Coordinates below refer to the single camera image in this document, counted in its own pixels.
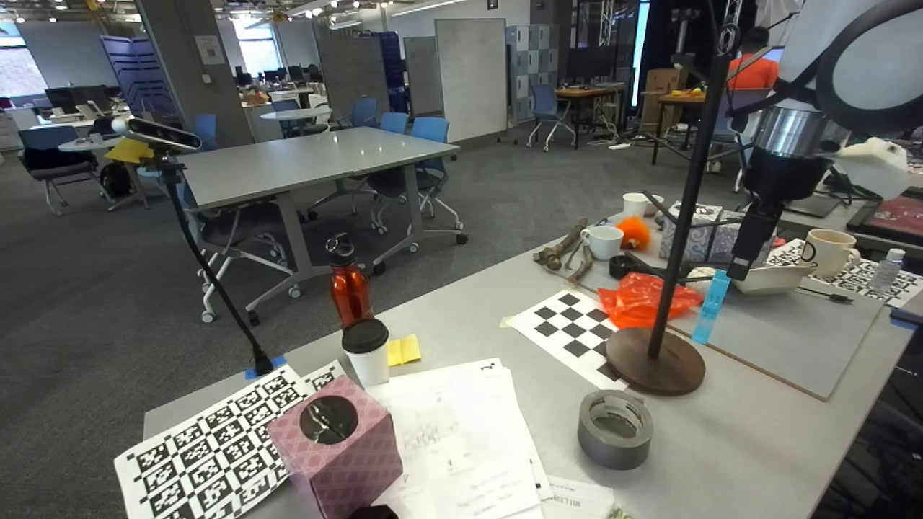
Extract black round object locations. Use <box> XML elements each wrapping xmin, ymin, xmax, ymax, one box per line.
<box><xmin>607</xmin><ymin>251</ymin><xmax>659</xmax><ymax>282</ymax></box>

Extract white cup black lid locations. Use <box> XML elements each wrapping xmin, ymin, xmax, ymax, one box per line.
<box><xmin>337</xmin><ymin>316</ymin><xmax>393</xmax><ymax>388</ymax></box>

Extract white bowl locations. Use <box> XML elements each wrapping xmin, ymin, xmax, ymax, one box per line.
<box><xmin>735</xmin><ymin>236</ymin><xmax>823</xmax><ymax>298</ymax></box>

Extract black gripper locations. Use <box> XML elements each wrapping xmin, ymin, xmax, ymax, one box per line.
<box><xmin>725</xmin><ymin>148</ymin><xmax>832</xmax><ymax>282</ymax></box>

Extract black white checkerboard sheet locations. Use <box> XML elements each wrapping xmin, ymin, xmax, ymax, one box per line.
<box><xmin>501</xmin><ymin>287</ymin><xmax>628</xmax><ymax>394</ymax></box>

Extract yellow bag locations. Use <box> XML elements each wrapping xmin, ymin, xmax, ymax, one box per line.
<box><xmin>105</xmin><ymin>135</ymin><xmax>160</xmax><ymax>169</ymax></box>

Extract white printed paper sheet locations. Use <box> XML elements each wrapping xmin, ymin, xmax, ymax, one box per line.
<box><xmin>532</xmin><ymin>473</ymin><xmax>621</xmax><ymax>519</ymax></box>
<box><xmin>369</xmin><ymin>355</ymin><xmax>561</xmax><ymax>519</ymax></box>

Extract person in orange shirt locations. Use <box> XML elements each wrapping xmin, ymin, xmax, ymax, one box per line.
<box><xmin>725</xmin><ymin>26</ymin><xmax>784</xmax><ymax>97</ymax></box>

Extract pink tissue box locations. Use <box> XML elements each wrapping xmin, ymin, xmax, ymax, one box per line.
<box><xmin>266</xmin><ymin>371</ymin><xmax>406</xmax><ymax>519</ymax></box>

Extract white whiteboard panel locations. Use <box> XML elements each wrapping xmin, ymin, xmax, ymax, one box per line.
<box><xmin>434</xmin><ymin>15</ymin><xmax>510</xmax><ymax>145</ymax></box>

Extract grey duct tape roll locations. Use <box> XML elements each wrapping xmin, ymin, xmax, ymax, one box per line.
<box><xmin>575</xmin><ymin>385</ymin><xmax>659</xmax><ymax>473</ymax></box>

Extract black marker pen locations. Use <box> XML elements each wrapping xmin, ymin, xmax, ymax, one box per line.
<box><xmin>803</xmin><ymin>282</ymin><xmax>856</xmax><ymax>306</ymax></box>

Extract grey table mat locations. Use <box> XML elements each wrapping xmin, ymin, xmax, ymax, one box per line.
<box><xmin>664</xmin><ymin>273</ymin><xmax>888</xmax><ymax>403</ymax></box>

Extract grey office table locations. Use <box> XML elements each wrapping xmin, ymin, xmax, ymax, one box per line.
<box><xmin>173</xmin><ymin>125</ymin><xmax>464</xmax><ymax>329</ymax></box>

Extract beige mug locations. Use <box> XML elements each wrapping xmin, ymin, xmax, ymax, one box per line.
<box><xmin>803</xmin><ymin>225</ymin><xmax>859</xmax><ymax>286</ymax></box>

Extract red framed tablet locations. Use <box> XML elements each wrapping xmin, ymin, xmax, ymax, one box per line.
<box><xmin>846</xmin><ymin>185</ymin><xmax>923</xmax><ymax>251</ymax></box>

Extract small white cup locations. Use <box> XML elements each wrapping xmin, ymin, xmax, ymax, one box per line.
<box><xmin>618</xmin><ymin>191</ymin><xmax>659</xmax><ymax>221</ymax></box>

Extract checkered wire basket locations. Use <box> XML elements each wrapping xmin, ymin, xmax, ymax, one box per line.
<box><xmin>661</xmin><ymin>199</ymin><xmax>751</xmax><ymax>270</ymax></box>

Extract gnarled brown wood stick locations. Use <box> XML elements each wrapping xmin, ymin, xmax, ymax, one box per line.
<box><xmin>532</xmin><ymin>217</ymin><xmax>592</xmax><ymax>273</ymax></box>

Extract black camera stand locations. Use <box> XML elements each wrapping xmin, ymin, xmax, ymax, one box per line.
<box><xmin>128</xmin><ymin>112</ymin><xmax>288</xmax><ymax>384</ymax></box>

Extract wooden desk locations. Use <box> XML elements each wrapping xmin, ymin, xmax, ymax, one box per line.
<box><xmin>552</xmin><ymin>81</ymin><xmax>628</xmax><ymax>152</ymax></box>

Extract orange plastic bag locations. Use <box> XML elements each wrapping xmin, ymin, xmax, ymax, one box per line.
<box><xmin>595</xmin><ymin>270</ymin><xmax>706</xmax><ymax>335</ymax></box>

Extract AprilTag calibration sheet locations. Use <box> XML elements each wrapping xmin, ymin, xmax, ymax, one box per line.
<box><xmin>109</xmin><ymin>357</ymin><xmax>351</xmax><ymax>519</ymax></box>
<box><xmin>796</xmin><ymin>244</ymin><xmax>923</xmax><ymax>312</ymax></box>

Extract orange fuzzy ball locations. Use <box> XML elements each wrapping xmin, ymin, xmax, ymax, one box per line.
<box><xmin>618</xmin><ymin>214</ymin><xmax>659</xmax><ymax>254</ymax></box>

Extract straight brown wood stick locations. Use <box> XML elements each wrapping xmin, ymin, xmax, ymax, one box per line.
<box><xmin>566</xmin><ymin>227</ymin><xmax>601</xmax><ymax>286</ymax></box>

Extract blue tape piece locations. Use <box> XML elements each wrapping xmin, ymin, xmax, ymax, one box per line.
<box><xmin>243</xmin><ymin>355</ymin><xmax>292</xmax><ymax>384</ymax></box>

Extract white crumpled object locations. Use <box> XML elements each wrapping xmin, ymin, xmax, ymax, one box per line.
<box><xmin>832</xmin><ymin>133</ymin><xmax>923</xmax><ymax>199</ymax></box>

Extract white mug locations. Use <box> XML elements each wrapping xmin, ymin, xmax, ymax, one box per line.
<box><xmin>579</xmin><ymin>221</ymin><xmax>628</xmax><ymax>263</ymax></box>

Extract blue office chair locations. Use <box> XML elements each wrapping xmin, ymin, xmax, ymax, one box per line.
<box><xmin>376</xmin><ymin>110</ymin><xmax>416</xmax><ymax>139</ymax></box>
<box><xmin>369</xmin><ymin>112</ymin><xmax>473</xmax><ymax>270</ymax></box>

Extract black hanger stand brown base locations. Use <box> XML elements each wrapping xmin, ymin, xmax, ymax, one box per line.
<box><xmin>602</xmin><ymin>0</ymin><xmax>745</xmax><ymax>400</ymax></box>

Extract dark office chair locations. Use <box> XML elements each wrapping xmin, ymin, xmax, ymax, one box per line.
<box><xmin>14</xmin><ymin>122</ymin><xmax>100</xmax><ymax>217</ymax></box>

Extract yellow sticky notes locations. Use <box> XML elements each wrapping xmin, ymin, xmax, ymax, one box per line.
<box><xmin>383</xmin><ymin>332</ymin><xmax>426</xmax><ymax>371</ymax></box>

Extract small clear bottle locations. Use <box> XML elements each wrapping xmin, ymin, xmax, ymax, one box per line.
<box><xmin>869</xmin><ymin>244</ymin><xmax>908</xmax><ymax>295</ymax></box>

